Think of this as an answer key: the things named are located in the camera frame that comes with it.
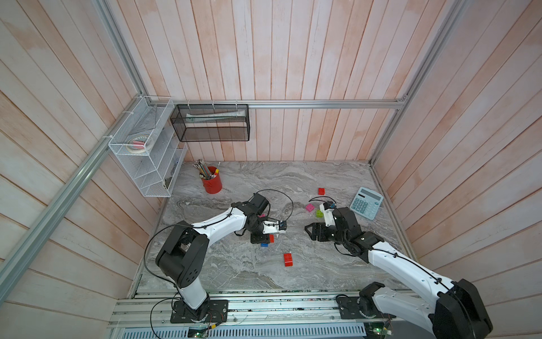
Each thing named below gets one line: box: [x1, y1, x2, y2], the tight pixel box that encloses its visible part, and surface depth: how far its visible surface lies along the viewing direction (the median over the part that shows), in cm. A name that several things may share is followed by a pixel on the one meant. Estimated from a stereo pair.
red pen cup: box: [201, 165, 223, 195], surface depth 104 cm
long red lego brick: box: [283, 252, 294, 267], surface depth 87 cm
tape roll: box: [125, 134, 154, 154], surface depth 75 cm
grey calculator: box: [350, 187, 384, 220], surface depth 103 cm
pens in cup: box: [191, 158, 221, 181], surface depth 100 cm
